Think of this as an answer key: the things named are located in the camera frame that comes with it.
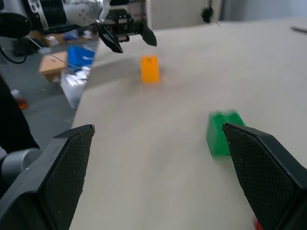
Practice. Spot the red cube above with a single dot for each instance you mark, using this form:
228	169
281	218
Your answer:
257	224

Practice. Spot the silver robot body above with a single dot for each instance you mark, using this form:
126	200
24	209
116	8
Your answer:
20	161

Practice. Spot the blue plastic box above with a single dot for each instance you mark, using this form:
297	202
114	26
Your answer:
80	56

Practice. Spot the green cube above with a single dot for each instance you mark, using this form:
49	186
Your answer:
216	136

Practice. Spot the brown cardboard box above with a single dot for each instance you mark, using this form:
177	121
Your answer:
51	67

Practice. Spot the small black object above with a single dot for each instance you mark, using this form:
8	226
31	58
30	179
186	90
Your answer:
207	13

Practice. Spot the orange cube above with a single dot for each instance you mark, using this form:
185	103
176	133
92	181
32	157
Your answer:
149	69

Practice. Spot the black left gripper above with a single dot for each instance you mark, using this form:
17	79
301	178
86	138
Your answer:
124	24

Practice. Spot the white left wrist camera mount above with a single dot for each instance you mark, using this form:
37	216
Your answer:
103	8

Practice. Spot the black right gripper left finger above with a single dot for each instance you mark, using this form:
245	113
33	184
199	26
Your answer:
48	182

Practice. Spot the clear plastic storage bin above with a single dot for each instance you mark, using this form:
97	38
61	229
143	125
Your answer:
72	88

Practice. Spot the bottle with orange liquid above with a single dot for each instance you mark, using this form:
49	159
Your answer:
20	100

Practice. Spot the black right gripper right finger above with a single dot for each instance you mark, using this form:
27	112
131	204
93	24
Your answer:
268	177

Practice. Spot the black robot torso cover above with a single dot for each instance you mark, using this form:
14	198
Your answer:
13	119

